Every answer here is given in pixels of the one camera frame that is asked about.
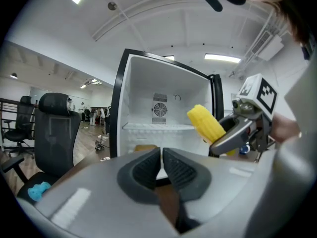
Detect yellow corn cob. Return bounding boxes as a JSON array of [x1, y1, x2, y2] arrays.
[[187, 104, 236, 156]]

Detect dark wooden table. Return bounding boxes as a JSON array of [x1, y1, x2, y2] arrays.
[[49, 149, 259, 224]]

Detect person's right forearm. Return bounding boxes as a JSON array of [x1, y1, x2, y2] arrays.
[[271, 113, 303, 144]]

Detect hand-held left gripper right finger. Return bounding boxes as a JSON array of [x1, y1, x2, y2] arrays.
[[162, 147, 316, 238]]

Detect black office chair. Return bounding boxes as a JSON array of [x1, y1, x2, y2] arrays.
[[3, 95, 36, 160], [1, 92, 82, 203]]

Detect yellow plastic tray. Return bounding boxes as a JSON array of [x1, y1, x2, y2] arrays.
[[134, 144, 159, 154]]

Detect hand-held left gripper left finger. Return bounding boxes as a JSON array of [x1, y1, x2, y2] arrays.
[[16, 147, 179, 238]]

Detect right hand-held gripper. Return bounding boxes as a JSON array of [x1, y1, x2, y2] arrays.
[[209, 73, 278, 156]]

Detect white ceiling air conditioner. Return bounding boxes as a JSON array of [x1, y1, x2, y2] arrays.
[[251, 31, 284, 62]]

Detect white mini fridge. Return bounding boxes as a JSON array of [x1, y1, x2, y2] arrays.
[[108, 48, 225, 158]]

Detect blue cloth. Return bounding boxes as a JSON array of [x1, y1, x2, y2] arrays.
[[27, 181, 52, 202]]

